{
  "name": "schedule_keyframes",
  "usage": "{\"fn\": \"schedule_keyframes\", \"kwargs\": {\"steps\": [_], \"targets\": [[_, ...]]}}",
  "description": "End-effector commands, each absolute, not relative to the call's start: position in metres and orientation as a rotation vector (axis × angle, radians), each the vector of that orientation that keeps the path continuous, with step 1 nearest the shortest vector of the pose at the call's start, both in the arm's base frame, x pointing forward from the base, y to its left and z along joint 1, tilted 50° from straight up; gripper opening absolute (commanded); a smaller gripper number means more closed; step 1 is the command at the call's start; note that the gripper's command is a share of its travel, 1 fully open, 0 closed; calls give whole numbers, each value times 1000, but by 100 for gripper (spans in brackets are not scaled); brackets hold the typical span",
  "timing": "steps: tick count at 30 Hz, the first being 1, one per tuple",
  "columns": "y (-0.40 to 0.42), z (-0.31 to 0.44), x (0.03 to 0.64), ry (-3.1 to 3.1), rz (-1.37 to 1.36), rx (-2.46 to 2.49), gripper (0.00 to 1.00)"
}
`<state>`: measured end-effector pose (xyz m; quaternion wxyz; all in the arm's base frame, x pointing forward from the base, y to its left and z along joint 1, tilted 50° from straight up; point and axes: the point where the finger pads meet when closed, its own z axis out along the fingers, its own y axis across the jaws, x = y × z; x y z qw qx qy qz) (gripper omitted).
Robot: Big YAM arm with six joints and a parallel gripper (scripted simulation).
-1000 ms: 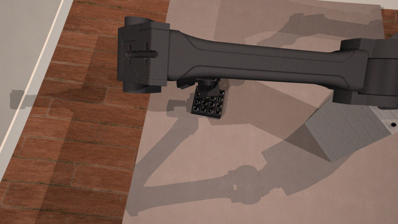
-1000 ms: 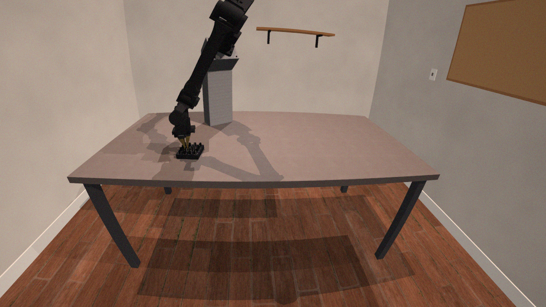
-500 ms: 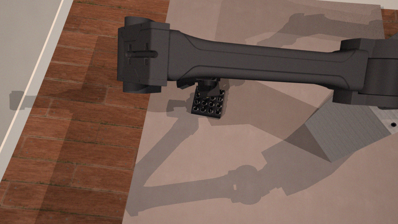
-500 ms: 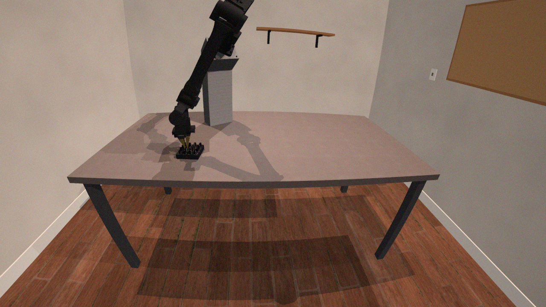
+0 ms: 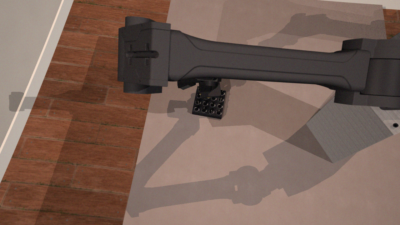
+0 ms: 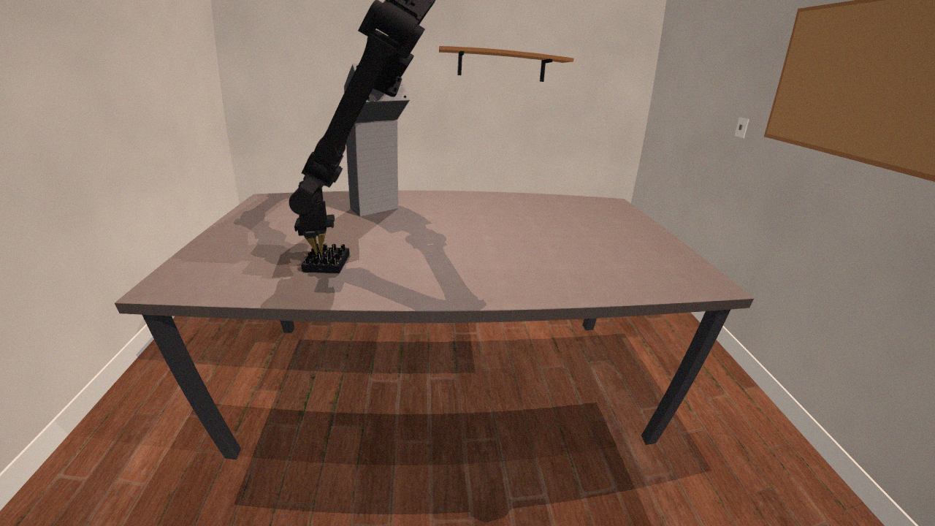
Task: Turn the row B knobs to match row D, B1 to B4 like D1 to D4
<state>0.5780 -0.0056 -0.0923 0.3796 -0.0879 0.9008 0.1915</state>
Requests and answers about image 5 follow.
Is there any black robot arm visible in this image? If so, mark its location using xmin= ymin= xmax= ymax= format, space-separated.
xmin=117 ymin=16 xmax=400 ymax=110

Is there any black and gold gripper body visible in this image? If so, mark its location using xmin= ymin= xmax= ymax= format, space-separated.
xmin=200 ymin=82 xmax=221 ymax=99

